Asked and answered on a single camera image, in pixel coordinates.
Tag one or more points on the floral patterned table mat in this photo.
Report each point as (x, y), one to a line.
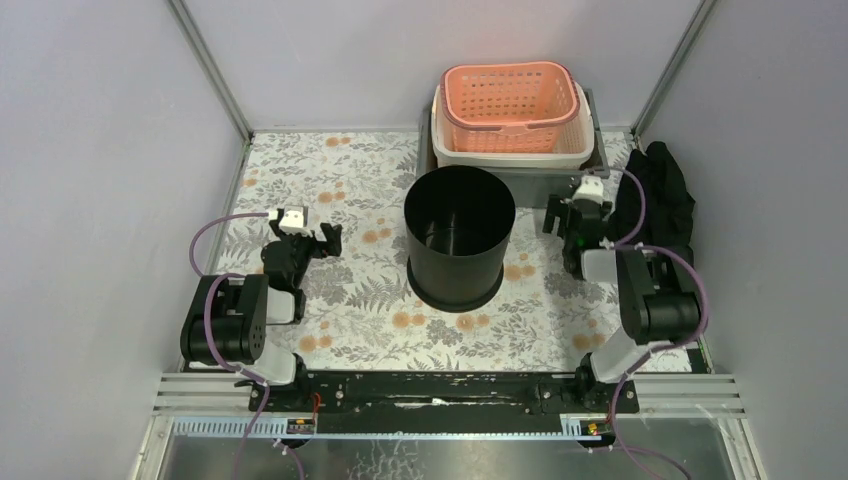
(360, 312)

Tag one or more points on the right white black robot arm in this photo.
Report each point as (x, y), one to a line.
(659, 301)

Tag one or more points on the grey plastic storage bin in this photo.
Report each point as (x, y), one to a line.
(530, 187)

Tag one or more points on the large black cylindrical container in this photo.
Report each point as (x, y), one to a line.
(458, 222)

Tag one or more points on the cream perforated plastic basket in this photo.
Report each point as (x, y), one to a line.
(572, 150)

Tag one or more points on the pink perforated plastic basket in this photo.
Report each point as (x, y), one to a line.
(508, 108)

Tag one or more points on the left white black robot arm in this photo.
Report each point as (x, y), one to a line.
(226, 324)

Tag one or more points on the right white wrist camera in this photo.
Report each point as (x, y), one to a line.
(590, 188)

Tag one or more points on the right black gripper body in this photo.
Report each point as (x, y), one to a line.
(604, 212)

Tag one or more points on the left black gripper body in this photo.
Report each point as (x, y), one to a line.
(304, 240)

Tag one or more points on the black crumpled cloth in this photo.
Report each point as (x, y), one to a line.
(668, 220)

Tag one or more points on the aluminium frame rail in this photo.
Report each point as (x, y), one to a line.
(218, 403)

